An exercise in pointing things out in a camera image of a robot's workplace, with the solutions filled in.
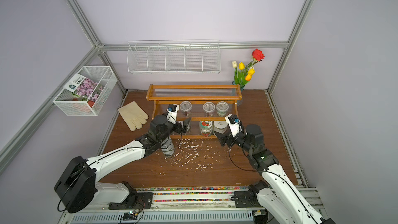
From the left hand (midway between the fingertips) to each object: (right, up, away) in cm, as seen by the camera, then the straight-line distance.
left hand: (183, 116), depth 82 cm
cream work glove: (-38, -2, +24) cm, 45 cm away
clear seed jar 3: (+21, +4, +3) cm, 22 cm away
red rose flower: (+43, +35, +8) cm, 56 cm away
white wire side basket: (-53, +6, -8) cm, 54 cm away
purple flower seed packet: (-46, +14, -8) cm, 49 cm away
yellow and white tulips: (+35, +25, +15) cm, 45 cm away
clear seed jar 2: (+14, +4, +3) cm, 15 cm away
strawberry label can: (+13, -8, +7) cm, 16 cm away
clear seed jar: (+1, +5, +3) cm, 6 cm away
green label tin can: (-8, -16, -1) cm, 18 cm away
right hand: (+21, -4, -7) cm, 22 cm away
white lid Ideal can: (+20, -6, +6) cm, 22 cm away
